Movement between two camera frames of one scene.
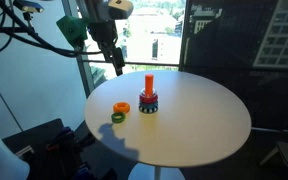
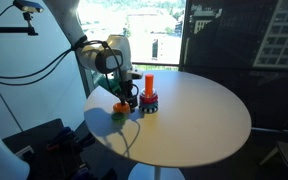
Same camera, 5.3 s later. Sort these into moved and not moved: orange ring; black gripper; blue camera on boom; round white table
Moved: black gripper
Not moved: round white table; blue camera on boom; orange ring
